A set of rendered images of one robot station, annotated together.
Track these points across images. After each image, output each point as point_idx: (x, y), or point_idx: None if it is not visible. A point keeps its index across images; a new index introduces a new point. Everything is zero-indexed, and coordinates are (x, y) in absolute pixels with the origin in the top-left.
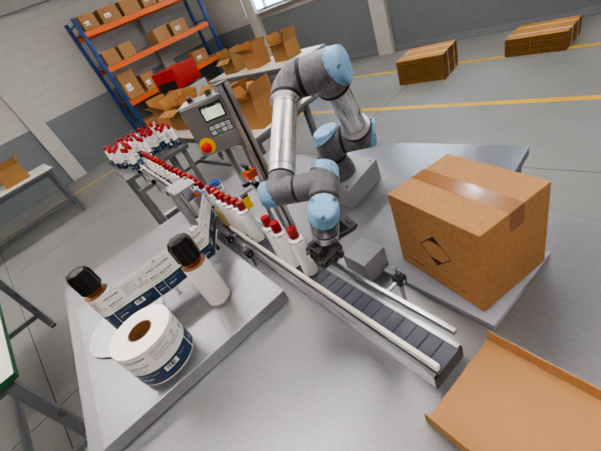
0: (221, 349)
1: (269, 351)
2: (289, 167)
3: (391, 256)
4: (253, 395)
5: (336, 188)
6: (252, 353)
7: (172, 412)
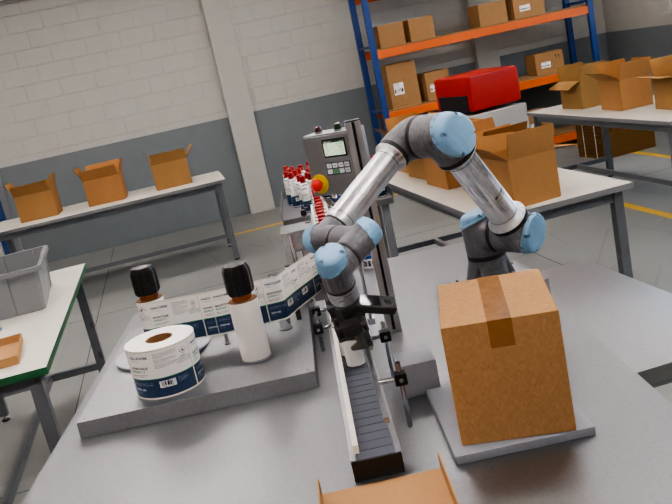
0: (218, 396)
1: (258, 417)
2: (342, 218)
3: None
4: (214, 439)
5: (360, 247)
6: (243, 414)
7: (143, 429)
